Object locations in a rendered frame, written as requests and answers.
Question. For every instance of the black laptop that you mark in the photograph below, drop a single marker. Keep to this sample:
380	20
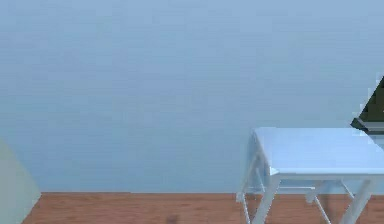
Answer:
373	110

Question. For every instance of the white folding table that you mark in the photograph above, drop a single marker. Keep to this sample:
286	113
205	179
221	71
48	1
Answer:
316	150

